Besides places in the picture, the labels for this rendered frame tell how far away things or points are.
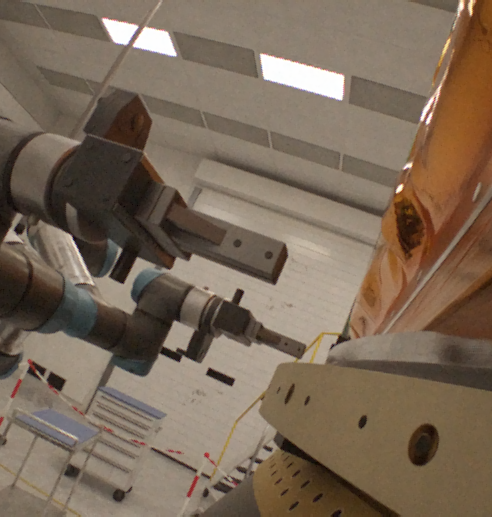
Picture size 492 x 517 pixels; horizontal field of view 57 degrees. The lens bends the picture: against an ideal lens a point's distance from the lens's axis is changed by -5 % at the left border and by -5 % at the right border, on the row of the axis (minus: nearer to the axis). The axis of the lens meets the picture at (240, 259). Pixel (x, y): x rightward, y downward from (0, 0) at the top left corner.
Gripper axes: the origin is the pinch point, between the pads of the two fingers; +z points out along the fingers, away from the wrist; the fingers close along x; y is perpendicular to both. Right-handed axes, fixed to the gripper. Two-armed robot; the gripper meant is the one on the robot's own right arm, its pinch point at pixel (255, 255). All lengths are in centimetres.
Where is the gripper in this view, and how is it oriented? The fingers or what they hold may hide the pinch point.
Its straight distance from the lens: 34.3
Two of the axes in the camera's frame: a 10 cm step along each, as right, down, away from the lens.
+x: -1.6, -3.1, -9.4
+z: 9.0, 3.4, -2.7
